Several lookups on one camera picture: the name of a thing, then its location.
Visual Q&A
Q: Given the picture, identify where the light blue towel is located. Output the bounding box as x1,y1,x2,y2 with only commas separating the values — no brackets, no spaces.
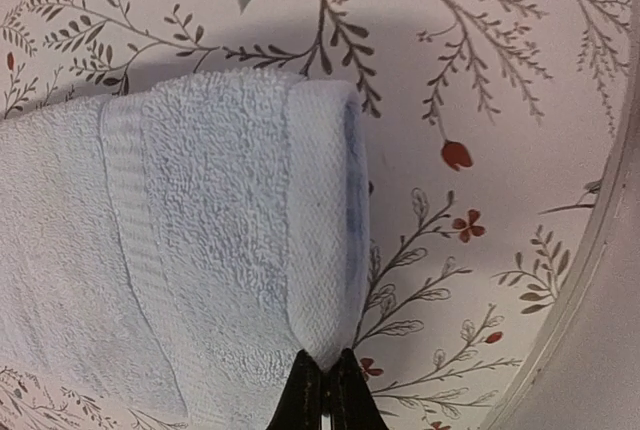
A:
1,69,369,429

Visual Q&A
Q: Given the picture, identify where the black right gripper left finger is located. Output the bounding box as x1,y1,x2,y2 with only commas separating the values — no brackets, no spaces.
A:
267,350,324,430

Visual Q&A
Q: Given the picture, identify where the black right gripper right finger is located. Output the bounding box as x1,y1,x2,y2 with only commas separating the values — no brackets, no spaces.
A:
327,348,388,430

